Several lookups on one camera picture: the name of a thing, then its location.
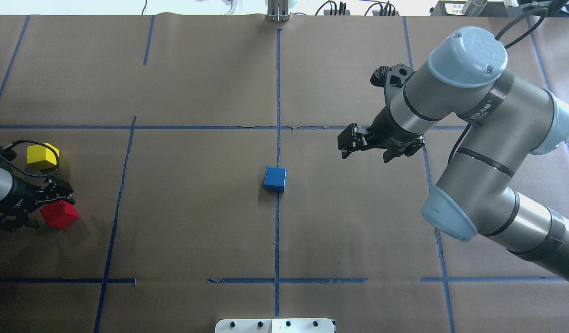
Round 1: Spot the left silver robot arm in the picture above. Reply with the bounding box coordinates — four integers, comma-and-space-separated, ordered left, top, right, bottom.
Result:
0, 167, 75, 233

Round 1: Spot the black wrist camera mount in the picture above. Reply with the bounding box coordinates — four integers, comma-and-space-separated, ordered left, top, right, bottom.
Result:
370, 63, 415, 105

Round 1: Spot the black orange terminal block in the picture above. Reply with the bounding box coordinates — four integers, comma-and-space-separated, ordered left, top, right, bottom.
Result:
369, 1, 397, 16
315, 0, 350, 16

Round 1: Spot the metal cylinder weight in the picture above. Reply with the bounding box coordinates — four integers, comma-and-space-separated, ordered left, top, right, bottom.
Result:
460, 0, 488, 17

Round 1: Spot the white pedestal column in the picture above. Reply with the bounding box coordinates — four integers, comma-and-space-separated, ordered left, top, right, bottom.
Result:
214, 318, 337, 333

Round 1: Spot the black braided cable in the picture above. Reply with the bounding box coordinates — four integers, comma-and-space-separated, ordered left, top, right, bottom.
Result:
495, 5, 562, 49

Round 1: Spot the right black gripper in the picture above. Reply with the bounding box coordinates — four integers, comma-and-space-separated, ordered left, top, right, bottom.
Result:
337, 106, 425, 163

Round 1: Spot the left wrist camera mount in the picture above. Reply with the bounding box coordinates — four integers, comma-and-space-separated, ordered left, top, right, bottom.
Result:
0, 145, 18, 164

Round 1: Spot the red wooden block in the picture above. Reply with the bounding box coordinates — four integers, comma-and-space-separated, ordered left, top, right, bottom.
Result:
39, 201, 79, 229

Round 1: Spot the yellow wooden block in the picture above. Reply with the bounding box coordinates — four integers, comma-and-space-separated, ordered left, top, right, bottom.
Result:
26, 142, 60, 171

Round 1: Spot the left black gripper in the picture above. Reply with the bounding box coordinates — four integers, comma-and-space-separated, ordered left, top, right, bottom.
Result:
0, 178, 76, 233

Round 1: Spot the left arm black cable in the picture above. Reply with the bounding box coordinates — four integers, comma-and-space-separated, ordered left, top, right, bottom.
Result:
2, 139, 61, 177

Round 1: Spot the blue wooden block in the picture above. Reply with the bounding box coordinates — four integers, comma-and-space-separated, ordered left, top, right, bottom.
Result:
263, 166, 287, 193

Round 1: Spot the aluminium frame post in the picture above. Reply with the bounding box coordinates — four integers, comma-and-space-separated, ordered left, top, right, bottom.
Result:
265, 0, 290, 22

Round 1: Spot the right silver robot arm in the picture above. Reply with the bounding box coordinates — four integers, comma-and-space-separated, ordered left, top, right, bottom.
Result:
337, 26, 569, 282

